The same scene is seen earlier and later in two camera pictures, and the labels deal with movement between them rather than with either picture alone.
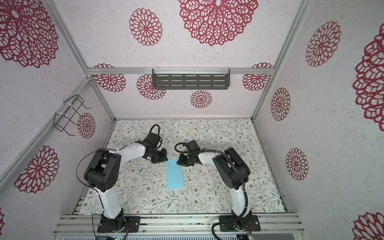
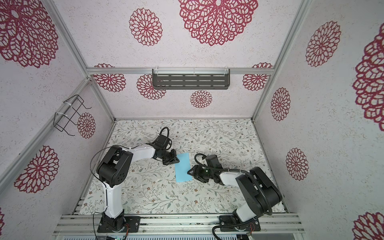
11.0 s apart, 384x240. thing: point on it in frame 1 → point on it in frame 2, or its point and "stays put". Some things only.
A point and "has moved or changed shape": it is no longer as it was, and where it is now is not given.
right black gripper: [182, 161] → [199, 168]
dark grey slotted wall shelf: [190, 79] stays put
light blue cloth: [175, 175] has moved or changed shape
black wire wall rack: [61, 120] stays put
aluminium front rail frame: [86, 224] stays put
